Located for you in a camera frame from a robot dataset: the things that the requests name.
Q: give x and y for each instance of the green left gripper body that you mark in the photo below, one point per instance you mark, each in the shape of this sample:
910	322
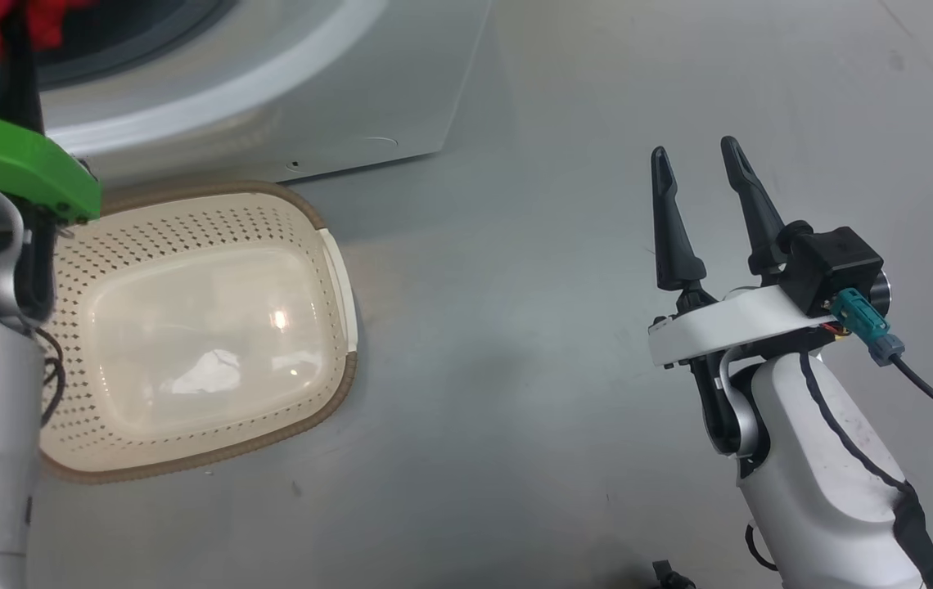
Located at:
16	159

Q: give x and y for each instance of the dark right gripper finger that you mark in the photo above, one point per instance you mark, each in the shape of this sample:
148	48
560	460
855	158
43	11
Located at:
675	237
761	213

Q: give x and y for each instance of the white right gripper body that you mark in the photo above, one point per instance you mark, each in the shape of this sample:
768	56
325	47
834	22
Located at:
736	319

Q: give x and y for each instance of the red garment with white trim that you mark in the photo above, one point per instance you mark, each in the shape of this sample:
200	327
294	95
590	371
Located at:
41	20

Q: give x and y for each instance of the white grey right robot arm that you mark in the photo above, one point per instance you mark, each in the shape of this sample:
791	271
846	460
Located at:
810	507

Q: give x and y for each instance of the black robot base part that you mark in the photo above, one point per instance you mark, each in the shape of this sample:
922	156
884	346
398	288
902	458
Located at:
667	577

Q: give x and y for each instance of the cream perforated laundry basket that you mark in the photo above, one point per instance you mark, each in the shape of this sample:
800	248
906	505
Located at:
205	343

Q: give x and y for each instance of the white washing machine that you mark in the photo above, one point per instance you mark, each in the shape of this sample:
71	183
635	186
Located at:
401	82

